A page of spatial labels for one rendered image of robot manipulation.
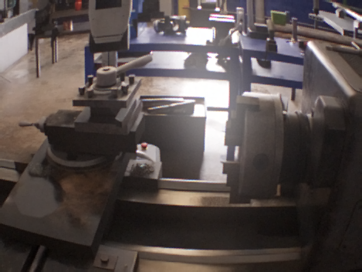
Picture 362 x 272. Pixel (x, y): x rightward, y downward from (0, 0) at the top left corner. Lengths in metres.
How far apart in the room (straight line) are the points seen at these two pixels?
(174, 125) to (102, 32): 1.25
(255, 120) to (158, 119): 2.19
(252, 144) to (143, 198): 0.47
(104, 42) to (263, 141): 1.34
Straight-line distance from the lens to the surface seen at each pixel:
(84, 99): 1.13
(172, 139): 3.08
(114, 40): 2.03
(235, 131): 0.92
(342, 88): 0.78
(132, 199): 1.22
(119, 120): 1.08
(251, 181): 0.88
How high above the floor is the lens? 1.56
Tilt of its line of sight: 28 degrees down
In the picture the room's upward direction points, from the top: straight up
